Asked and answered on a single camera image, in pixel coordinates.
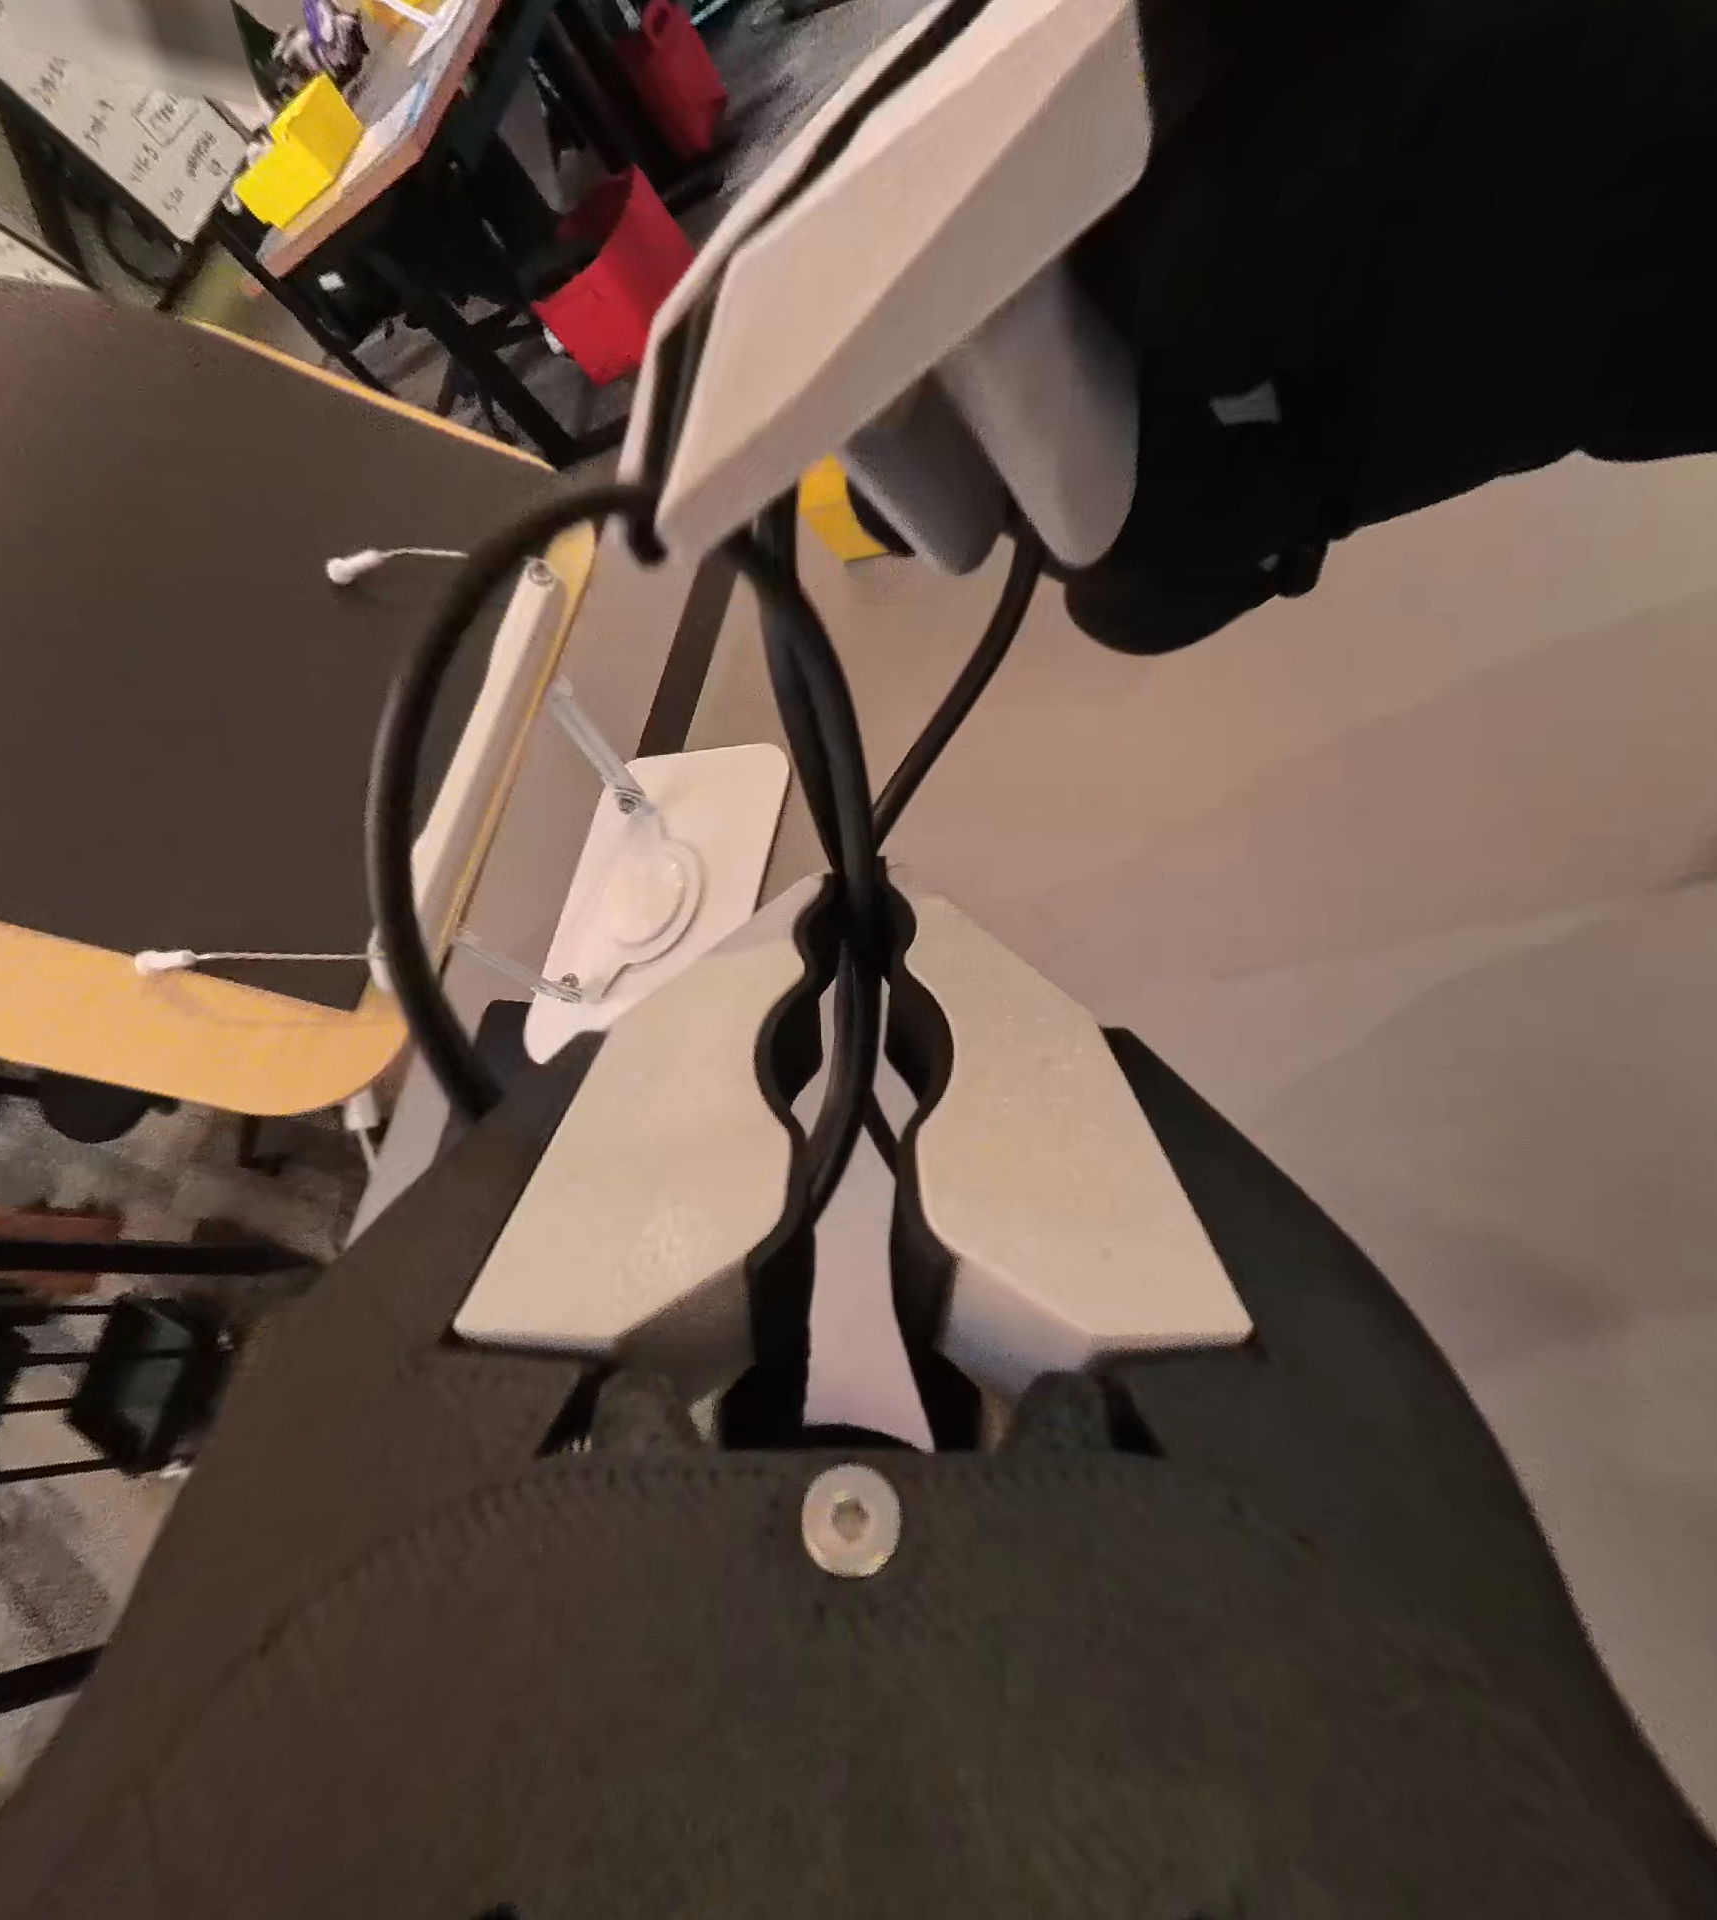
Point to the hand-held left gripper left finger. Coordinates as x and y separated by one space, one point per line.
634 1201

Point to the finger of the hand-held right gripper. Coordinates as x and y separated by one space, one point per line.
903 256

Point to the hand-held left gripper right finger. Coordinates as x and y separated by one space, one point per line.
1083 1201

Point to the yellow plastic bin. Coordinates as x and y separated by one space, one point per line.
845 511

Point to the person's right hand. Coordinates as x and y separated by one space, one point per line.
1309 331

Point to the red plastic bin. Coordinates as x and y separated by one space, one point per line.
612 277

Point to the white board stand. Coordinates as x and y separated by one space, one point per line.
649 871

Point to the long wooden desk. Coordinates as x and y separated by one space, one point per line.
409 106

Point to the small yellow bin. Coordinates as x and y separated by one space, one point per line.
299 150

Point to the wooden board with black mat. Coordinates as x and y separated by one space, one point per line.
108 661

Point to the whiteboard with writing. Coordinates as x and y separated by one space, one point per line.
94 91

